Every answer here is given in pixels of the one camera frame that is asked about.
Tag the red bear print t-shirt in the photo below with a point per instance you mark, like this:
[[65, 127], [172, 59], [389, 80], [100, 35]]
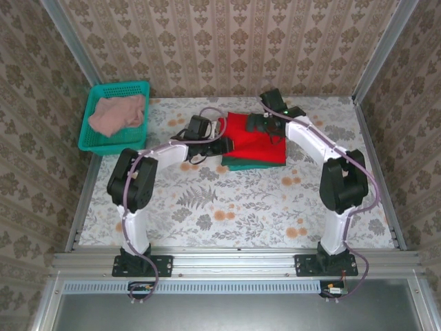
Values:
[[255, 148]]

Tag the teal t-shirt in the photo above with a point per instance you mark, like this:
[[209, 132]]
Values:
[[234, 168]]

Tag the dark green t-shirt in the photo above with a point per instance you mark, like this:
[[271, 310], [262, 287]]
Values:
[[268, 163]]

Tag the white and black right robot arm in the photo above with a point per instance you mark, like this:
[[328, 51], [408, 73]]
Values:
[[336, 227]]

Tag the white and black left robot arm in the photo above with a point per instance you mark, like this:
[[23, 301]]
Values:
[[136, 227]]

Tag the teal plastic basket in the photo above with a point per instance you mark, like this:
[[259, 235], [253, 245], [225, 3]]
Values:
[[138, 146]]

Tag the beige t-shirt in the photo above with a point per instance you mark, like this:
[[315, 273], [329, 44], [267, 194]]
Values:
[[113, 117]]

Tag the floral tablecloth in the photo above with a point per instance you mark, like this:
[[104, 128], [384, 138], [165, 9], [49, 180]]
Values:
[[241, 207]]

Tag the small electronics board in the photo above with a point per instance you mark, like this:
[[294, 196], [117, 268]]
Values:
[[332, 290], [141, 288]]

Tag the grey metal panel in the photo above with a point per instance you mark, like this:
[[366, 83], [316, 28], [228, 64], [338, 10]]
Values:
[[224, 313]]

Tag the aluminium frame post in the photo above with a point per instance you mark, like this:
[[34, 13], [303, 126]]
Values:
[[72, 38], [386, 45]]

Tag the aluminium mounting rail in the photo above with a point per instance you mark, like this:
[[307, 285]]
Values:
[[234, 262]]

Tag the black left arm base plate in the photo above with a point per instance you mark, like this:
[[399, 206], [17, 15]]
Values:
[[163, 265]]

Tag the aluminium table side rail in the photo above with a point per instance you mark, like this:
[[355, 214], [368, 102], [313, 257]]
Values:
[[77, 220], [386, 196]]

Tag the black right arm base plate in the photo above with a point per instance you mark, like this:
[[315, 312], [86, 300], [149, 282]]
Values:
[[305, 265]]

